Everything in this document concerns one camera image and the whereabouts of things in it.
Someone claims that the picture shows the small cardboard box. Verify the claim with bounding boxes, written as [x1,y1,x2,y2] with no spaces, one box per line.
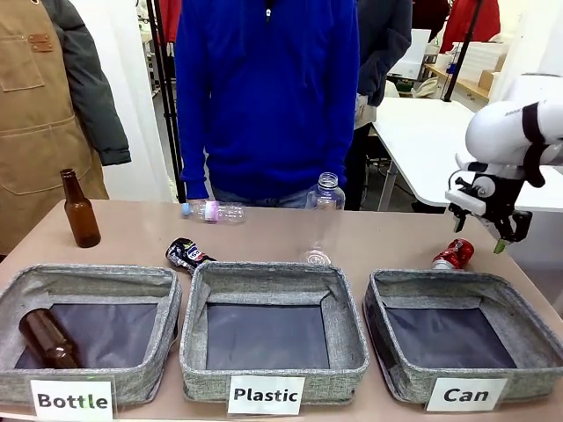
[478,69,505,91]

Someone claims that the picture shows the large clear plastic bottle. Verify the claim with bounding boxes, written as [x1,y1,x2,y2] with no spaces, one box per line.
[298,171,347,267]

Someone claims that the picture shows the grey fabric basket can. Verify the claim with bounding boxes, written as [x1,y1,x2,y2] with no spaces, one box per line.
[362,268,563,404]

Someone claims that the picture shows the person in blue hoodie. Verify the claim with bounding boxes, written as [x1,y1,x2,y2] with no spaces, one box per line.
[174,0,361,210]

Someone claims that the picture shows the grey fabric basket bottle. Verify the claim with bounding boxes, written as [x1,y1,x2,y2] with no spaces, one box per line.
[0,263,183,406]

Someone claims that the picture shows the red hanging jacket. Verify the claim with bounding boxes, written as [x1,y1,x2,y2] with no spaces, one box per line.
[439,0,501,55]
[157,0,182,46]

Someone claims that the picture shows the blue hoodie right forearm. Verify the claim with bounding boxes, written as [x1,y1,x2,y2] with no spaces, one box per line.
[176,87,213,201]

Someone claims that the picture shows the white background table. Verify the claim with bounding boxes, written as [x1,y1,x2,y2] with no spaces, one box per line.
[371,96,563,213]

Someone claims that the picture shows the pink label plastic bottle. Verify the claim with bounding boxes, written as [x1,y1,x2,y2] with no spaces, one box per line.
[181,200,248,227]

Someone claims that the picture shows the white storage box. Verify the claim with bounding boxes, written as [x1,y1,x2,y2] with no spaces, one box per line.
[388,28,433,78]

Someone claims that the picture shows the stacked white boxes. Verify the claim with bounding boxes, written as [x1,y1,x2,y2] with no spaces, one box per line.
[451,40,520,85]

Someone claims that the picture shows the crushed dark blue can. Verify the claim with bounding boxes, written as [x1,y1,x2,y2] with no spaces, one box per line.
[165,237,217,276]

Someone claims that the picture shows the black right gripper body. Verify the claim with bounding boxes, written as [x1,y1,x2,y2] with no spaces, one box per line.
[468,174,532,223]

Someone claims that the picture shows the person in brown apron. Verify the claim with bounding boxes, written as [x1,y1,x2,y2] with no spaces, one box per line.
[0,0,133,257]

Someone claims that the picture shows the brown glass bottle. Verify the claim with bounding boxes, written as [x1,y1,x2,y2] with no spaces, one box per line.
[60,168,103,249]
[18,307,83,370]

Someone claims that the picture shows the black light stand pole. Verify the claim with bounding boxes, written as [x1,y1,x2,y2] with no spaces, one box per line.
[442,0,483,103]

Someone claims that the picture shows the white sign reading Plastic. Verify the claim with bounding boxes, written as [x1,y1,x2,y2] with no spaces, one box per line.
[227,376,306,416]

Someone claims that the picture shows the grey fabric basket plastic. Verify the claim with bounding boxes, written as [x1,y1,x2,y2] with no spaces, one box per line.
[179,261,371,404]

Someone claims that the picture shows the blue hoodie left forearm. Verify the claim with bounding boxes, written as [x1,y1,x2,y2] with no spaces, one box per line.
[333,87,361,211]

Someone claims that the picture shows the black tripod stand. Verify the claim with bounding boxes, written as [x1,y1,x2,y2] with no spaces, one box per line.
[146,0,186,204]

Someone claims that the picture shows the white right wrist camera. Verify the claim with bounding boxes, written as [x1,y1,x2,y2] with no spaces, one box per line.
[444,174,490,221]

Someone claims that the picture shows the grey jacket left forearm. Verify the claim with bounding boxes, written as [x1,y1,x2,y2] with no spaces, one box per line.
[65,52,133,167]

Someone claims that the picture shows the white sign reading Can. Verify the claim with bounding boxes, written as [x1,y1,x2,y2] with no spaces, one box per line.
[425,377,508,413]

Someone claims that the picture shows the white sign reading Bottle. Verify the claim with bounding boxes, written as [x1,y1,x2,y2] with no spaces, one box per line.
[29,378,115,421]

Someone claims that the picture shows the crushed red can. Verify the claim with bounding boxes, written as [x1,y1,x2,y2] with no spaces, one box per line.
[430,238,476,272]

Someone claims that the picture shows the person in dark jacket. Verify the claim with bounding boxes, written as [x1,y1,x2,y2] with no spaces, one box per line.
[343,0,414,212]

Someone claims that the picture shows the wooden workbench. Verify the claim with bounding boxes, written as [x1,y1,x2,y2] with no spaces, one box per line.
[424,63,490,112]

